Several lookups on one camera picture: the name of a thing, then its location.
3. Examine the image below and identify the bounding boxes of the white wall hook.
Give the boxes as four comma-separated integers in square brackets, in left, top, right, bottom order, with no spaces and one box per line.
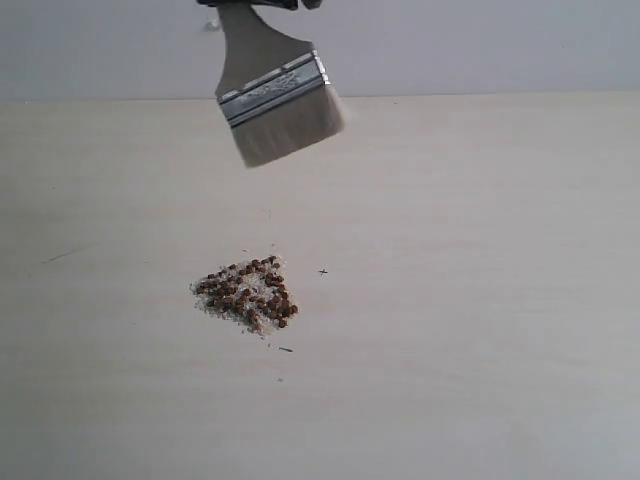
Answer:
[202,20,221,32]

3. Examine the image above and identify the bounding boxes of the white paint brush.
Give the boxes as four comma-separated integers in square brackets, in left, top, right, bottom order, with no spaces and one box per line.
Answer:
[215,2,345,168]

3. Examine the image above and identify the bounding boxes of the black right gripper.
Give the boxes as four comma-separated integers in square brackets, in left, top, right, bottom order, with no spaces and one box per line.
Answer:
[196,0,323,10]

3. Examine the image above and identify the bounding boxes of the beans and rice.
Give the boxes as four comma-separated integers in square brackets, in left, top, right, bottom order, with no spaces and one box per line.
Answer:
[190,255,300,337]

